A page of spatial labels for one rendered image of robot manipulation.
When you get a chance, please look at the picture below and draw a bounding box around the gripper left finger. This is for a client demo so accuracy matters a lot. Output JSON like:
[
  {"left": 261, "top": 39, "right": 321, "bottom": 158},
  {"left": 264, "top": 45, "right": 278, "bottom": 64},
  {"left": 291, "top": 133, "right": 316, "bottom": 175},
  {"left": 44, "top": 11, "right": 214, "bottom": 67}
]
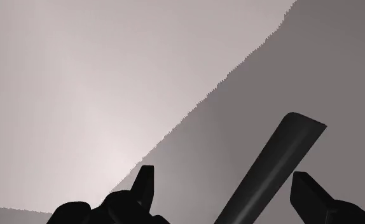
[{"left": 46, "top": 165, "right": 171, "bottom": 224}]

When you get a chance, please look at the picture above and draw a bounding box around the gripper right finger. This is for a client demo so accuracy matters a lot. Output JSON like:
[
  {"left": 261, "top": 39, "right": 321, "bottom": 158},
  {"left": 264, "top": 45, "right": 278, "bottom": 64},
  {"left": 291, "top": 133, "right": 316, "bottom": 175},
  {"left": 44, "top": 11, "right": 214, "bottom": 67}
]
[{"left": 289, "top": 171, "right": 365, "bottom": 224}]

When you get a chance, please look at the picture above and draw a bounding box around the long flat black bar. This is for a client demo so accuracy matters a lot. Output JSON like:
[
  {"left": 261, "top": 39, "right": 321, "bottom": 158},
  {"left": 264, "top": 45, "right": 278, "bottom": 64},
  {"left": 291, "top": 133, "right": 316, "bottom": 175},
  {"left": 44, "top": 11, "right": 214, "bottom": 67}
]
[{"left": 214, "top": 111, "right": 327, "bottom": 224}]

